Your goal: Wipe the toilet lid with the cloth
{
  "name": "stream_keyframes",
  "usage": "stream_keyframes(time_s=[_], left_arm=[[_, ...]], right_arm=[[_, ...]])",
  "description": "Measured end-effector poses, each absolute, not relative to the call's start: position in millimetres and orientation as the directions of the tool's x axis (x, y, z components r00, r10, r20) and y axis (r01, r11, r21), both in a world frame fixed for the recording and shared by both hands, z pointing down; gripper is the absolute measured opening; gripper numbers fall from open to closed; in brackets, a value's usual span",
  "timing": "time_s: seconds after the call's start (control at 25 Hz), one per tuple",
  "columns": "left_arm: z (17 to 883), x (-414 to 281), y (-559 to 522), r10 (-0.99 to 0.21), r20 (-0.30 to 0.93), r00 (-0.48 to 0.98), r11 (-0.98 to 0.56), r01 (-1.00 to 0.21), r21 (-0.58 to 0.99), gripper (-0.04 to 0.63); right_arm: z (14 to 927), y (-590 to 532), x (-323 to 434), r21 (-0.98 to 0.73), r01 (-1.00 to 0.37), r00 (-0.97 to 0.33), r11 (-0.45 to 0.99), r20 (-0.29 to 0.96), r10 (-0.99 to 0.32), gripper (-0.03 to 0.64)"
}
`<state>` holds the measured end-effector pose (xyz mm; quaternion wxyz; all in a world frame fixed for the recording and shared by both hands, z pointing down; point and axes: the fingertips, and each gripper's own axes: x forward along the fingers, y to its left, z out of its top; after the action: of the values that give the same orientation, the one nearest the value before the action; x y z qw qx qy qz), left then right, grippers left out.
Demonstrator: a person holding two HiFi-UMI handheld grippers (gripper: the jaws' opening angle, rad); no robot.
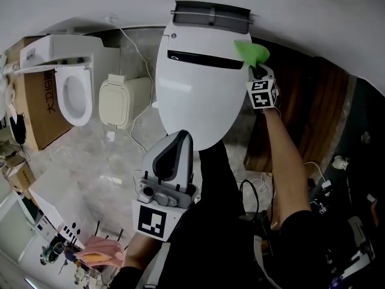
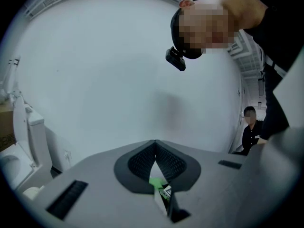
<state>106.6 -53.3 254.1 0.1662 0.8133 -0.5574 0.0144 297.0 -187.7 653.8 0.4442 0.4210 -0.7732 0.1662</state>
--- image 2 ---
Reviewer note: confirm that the person's head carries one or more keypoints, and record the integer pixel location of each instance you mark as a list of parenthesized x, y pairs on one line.
[(213, 25)]

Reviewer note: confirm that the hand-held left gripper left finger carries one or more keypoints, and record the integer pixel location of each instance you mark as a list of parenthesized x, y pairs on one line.
[(99, 189)]

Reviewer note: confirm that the green cloth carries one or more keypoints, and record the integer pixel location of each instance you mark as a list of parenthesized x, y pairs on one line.
[(155, 182)]

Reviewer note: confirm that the large printed cardboard box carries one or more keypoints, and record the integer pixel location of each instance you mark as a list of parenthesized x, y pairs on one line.
[(6, 129)]

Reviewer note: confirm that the white wall outlet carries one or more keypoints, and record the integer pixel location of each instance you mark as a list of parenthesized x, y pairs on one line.
[(67, 154)]

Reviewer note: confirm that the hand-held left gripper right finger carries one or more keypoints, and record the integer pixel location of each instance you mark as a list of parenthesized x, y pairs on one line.
[(213, 186)]

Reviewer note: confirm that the person's black clothing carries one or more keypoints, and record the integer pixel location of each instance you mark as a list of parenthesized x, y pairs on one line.
[(282, 44)]

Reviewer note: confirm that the white open toilet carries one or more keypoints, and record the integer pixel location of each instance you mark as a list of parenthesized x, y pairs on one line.
[(21, 136)]

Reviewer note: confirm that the black head-mounted camera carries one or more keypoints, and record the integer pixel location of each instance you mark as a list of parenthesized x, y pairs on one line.
[(175, 58)]

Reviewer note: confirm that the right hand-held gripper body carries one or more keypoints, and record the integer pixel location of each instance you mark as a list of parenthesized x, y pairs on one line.
[(168, 191)]

